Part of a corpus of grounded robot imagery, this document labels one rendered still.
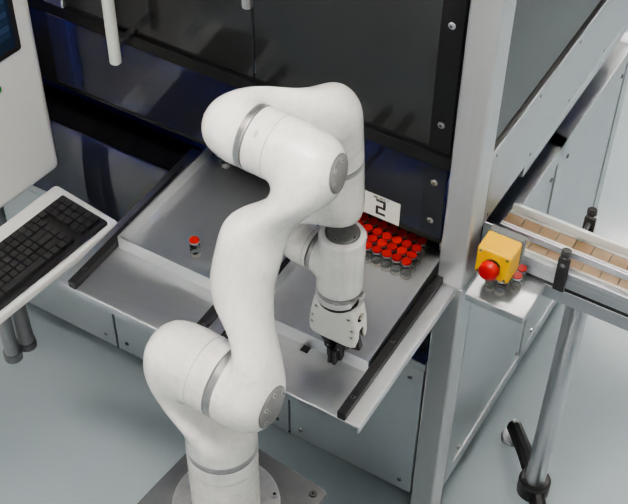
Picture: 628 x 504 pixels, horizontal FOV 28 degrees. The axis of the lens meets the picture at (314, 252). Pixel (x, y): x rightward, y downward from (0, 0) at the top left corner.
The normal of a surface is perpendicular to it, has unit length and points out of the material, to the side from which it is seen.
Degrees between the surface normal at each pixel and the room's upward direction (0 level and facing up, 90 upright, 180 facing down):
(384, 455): 90
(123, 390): 0
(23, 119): 90
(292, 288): 0
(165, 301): 0
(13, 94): 90
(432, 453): 90
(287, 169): 62
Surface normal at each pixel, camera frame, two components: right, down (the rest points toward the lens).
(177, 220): 0.01, -0.69
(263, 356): 0.72, -0.01
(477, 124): -0.51, 0.61
